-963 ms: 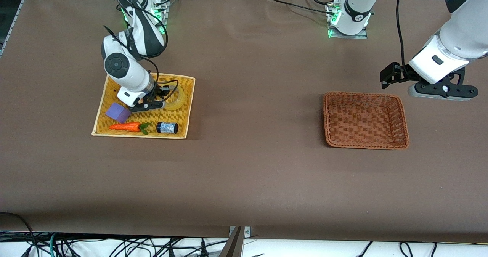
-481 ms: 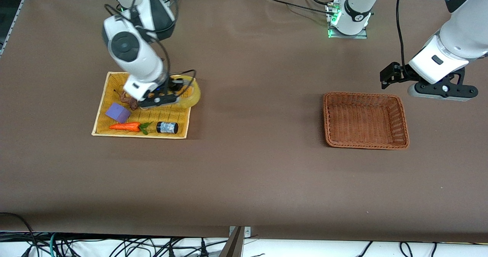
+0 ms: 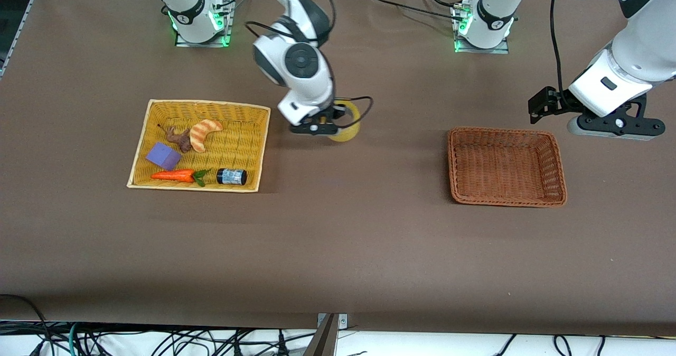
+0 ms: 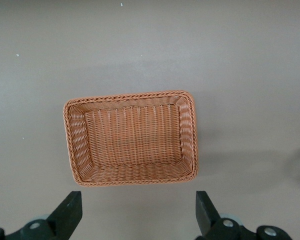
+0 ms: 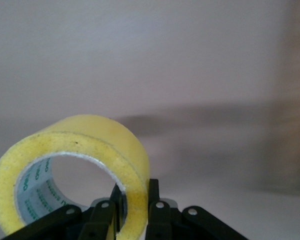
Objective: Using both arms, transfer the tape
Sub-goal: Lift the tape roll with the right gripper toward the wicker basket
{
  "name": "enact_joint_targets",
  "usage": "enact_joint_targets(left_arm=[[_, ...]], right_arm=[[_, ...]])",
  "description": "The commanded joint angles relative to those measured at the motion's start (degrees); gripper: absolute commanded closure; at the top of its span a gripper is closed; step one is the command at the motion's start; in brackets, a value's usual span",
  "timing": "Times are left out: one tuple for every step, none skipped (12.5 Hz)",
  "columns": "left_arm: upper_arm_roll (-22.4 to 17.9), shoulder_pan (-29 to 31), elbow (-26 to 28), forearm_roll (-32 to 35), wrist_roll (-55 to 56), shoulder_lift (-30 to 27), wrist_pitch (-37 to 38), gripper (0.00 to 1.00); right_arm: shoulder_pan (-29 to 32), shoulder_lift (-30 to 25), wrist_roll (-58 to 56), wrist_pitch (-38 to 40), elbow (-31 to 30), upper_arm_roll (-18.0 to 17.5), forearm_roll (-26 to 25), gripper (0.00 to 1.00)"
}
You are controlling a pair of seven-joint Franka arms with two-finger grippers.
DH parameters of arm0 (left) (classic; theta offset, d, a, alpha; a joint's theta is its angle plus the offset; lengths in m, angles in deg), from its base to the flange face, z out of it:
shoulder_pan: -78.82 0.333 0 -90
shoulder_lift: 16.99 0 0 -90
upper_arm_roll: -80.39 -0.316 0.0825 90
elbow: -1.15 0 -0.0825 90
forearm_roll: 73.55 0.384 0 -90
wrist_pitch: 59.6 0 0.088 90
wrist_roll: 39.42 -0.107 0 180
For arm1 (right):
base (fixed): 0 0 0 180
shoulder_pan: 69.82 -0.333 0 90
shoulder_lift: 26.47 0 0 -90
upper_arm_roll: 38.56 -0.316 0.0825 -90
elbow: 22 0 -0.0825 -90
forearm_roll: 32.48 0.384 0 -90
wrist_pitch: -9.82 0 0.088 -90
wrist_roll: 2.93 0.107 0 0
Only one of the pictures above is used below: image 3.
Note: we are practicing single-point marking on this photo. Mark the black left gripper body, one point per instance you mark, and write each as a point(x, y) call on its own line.
point(557, 102)

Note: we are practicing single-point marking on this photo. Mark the clear yellowish tape roll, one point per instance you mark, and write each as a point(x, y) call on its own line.
point(349, 134)

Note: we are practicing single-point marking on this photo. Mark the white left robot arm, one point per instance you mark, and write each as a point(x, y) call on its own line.
point(639, 49)

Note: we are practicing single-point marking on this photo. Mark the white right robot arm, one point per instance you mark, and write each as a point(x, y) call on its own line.
point(309, 81)

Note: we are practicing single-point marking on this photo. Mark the brown wicker basket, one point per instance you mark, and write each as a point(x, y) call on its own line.
point(507, 166)

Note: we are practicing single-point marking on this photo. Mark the yellow wicker basket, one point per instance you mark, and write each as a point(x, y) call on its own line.
point(232, 160)

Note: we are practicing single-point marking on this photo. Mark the small black labelled jar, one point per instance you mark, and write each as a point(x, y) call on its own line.
point(231, 177)

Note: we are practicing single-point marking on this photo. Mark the toy croissant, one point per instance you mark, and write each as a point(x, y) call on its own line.
point(200, 134)

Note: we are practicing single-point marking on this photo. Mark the brown toy root figure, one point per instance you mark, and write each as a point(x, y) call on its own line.
point(182, 139)

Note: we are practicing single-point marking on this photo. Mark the orange toy carrot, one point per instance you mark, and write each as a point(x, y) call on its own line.
point(171, 175)

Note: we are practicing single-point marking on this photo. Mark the purple foam block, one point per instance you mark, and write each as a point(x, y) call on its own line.
point(162, 155)

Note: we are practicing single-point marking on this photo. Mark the black right camera mount bracket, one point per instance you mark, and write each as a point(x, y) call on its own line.
point(311, 129)

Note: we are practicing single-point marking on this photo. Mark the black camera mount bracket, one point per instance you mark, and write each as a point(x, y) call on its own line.
point(639, 122)
point(311, 129)

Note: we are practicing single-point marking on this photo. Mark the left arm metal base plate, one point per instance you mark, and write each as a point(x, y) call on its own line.
point(501, 47)

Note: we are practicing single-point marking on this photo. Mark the black left camera mount bracket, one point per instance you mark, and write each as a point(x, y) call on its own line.
point(639, 122)

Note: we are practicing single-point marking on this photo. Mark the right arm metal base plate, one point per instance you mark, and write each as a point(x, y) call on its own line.
point(228, 26)

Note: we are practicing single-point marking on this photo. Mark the metal table edge bracket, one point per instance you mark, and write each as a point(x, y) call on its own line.
point(343, 321)

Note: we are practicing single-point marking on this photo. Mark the dark camera stand post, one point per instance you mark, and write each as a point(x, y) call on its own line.
point(322, 343)

